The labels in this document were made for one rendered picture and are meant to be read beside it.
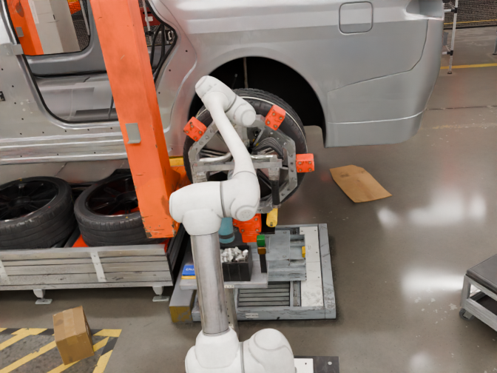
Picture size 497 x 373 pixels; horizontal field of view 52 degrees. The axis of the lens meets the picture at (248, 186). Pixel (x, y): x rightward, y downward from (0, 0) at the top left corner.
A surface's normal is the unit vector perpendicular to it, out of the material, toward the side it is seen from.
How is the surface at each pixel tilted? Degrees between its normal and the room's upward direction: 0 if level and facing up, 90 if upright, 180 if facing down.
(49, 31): 90
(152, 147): 90
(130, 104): 90
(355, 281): 0
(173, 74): 90
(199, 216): 72
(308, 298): 0
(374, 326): 0
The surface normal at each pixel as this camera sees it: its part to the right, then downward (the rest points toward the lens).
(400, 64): -0.06, 0.50
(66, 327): -0.10, -0.87
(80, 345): 0.37, 0.43
